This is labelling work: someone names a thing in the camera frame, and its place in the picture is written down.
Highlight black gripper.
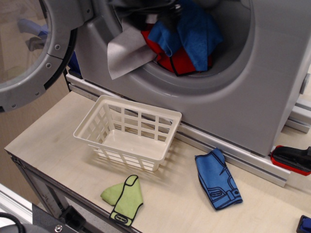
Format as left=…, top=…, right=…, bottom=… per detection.
left=106, top=0, right=182, bottom=33

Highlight blue felt cloth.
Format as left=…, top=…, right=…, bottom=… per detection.
left=142, top=0, right=224, bottom=75

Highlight red felt cloth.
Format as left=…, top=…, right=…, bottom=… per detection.
left=141, top=28, right=215, bottom=76

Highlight grey felt cloth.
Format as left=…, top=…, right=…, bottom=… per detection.
left=107, top=19, right=157, bottom=80

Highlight grey toy washing machine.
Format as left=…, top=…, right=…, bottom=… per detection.
left=74, top=0, right=311, bottom=155

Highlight white plastic laundry basket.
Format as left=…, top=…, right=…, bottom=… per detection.
left=73, top=95, right=182, bottom=171

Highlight grey round machine door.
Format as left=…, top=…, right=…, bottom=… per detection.
left=0, top=0, right=83, bottom=113

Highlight blue clamp behind door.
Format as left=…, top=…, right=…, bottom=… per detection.
left=68, top=52, right=81, bottom=75

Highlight blue felt jeans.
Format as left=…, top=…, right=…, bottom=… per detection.
left=195, top=148, right=243, bottom=211

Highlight green felt shirt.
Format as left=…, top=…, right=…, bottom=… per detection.
left=100, top=175, right=143, bottom=228

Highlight red black clamp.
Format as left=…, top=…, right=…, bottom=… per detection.
left=270, top=146, right=311, bottom=176

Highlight blue black clamp corner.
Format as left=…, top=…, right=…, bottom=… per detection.
left=296, top=215, right=311, bottom=233

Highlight aluminium table frame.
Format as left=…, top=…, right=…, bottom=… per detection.
left=9, top=153, right=139, bottom=233

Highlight black metal base plate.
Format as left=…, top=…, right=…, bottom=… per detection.
left=32, top=204, right=86, bottom=233

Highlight black cable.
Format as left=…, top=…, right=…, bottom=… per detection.
left=0, top=212, right=26, bottom=233

